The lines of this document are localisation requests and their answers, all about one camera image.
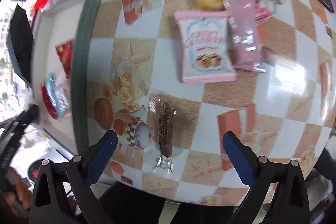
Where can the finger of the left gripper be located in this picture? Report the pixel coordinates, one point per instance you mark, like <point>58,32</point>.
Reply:
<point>14,132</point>

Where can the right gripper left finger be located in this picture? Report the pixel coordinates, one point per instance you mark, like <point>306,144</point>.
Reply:
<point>49,203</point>

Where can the light blue snack packet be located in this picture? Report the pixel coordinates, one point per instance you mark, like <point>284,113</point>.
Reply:
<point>58,90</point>

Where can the pink crispy cranberry packet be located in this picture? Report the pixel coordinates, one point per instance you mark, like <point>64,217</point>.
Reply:
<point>204,36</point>

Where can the green-rimmed white tray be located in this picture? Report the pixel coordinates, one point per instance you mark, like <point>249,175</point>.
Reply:
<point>66,20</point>

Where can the clear packet with brown cookies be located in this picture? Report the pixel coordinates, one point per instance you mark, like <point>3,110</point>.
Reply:
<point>163,110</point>

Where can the red snack packet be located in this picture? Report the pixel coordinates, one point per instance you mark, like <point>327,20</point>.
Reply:
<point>64,52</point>

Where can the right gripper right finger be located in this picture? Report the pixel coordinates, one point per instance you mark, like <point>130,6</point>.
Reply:
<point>290,202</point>

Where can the plain pink snack packet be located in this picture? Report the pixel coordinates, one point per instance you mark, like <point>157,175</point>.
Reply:
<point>244,46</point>

